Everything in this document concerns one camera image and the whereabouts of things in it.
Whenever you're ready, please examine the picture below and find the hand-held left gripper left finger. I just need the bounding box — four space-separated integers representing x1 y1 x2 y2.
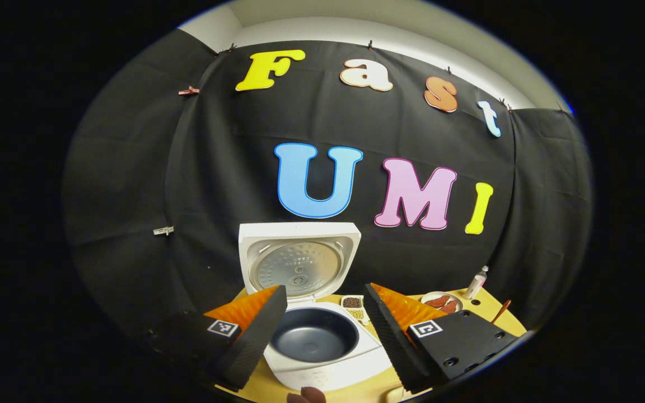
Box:
149 284 288 392

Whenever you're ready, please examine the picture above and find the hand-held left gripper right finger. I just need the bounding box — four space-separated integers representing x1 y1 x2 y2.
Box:
363 283 519 394

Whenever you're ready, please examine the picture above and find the white rice cooker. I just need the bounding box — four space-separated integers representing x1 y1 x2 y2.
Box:
238 222 393 392

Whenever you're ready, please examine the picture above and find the brown wooden spoon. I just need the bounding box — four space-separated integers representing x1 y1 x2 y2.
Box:
490 299 512 325

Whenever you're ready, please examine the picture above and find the white divided dish of grains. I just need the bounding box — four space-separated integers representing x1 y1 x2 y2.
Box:
340 295 371 325

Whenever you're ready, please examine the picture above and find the white round plate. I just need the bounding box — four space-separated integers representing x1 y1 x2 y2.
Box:
420 291 464 314

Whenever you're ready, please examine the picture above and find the clear bottle with pink label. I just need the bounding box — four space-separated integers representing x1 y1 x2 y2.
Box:
464 265 490 300

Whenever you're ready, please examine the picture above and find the black backdrop cloth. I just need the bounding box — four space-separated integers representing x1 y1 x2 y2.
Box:
62 28 595 342

